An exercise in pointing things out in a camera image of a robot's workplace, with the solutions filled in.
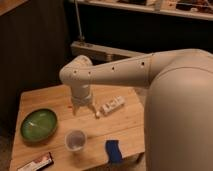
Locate translucent white cup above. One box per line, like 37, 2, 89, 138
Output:
64, 130, 87, 153

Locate red white snack packet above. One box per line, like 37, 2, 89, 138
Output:
17, 152, 54, 171

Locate blue tape roll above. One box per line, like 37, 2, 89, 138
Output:
105, 140, 123, 164

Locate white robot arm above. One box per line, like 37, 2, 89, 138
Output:
59, 49, 213, 171

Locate wooden table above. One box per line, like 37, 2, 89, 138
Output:
10, 85, 145, 171

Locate metal pole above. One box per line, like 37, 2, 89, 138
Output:
74, 0, 84, 42

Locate green ceramic bowl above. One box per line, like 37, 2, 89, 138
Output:
20, 108, 58, 143

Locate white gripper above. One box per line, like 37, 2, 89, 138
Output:
71, 85, 97, 116

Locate white rectangular box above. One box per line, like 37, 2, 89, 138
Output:
95, 96, 125, 118

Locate cluttered shelf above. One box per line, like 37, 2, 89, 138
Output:
68, 0, 213, 21

